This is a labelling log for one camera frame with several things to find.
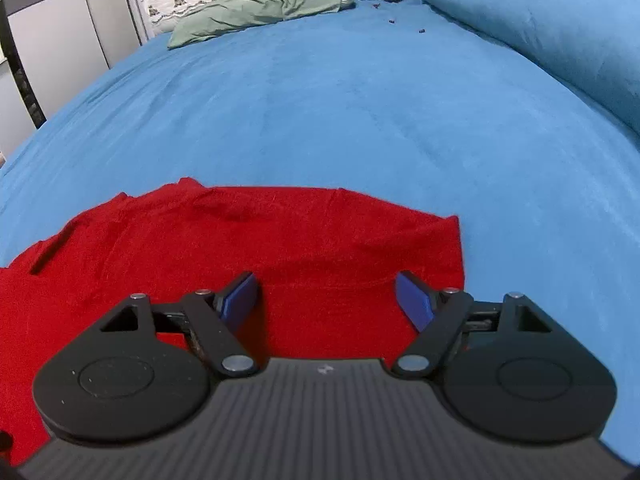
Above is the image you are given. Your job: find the grey white wardrobe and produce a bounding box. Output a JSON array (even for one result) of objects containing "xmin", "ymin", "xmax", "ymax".
[{"xmin": 1, "ymin": 0, "xmax": 146, "ymax": 157}]

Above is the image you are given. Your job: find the red knit garment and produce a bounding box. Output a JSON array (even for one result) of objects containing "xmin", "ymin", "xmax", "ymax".
[{"xmin": 1, "ymin": 178, "xmax": 464, "ymax": 465}]

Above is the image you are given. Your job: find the blue duvet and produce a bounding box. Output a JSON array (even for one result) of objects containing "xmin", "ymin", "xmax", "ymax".
[{"xmin": 423, "ymin": 0, "xmax": 639, "ymax": 130}]

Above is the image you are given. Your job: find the green pillow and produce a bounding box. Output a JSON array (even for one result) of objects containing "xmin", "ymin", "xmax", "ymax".
[{"xmin": 167, "ymin": 0, "xmax": 356, "ymax": 50}]

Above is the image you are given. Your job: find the blue bed sheet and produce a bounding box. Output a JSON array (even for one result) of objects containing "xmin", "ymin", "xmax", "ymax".
[{"xmin": 1, "ymin": 0, "xmax": 639, "ymax": 462}]

